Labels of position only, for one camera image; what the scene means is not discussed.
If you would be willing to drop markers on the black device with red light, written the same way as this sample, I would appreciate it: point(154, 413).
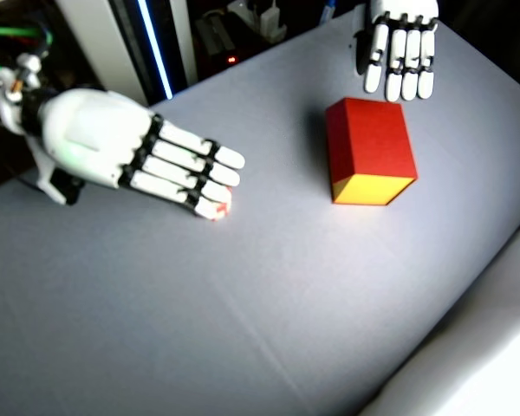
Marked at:
point(225, 60)

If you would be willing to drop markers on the white pillar with blue light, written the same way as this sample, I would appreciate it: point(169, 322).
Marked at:
point(112, 43)

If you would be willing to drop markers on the red and yellow box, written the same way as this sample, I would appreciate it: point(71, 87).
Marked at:
point(368, 138)

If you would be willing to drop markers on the grey table cloth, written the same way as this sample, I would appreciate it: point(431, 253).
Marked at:
point(199, 303)

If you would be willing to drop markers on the white adapter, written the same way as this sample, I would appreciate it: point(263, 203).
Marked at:
point(272, 21)

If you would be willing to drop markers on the white padded surface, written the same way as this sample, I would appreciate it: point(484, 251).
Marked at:
point(481, 346)

